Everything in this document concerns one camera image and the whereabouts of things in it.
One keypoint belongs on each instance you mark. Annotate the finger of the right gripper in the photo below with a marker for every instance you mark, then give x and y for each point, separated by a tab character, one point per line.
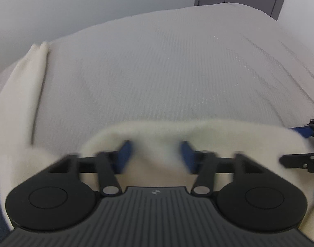
306	131
301	161

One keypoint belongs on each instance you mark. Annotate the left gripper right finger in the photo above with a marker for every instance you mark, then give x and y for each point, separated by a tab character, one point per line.
189	157

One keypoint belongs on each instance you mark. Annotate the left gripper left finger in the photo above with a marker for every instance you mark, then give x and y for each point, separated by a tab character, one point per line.
122	156

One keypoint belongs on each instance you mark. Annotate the cream sweater with navy stripes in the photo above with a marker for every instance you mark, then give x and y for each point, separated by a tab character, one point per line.
156	160

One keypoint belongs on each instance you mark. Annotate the grey bed cover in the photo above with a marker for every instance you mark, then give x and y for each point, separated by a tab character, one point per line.
226	61

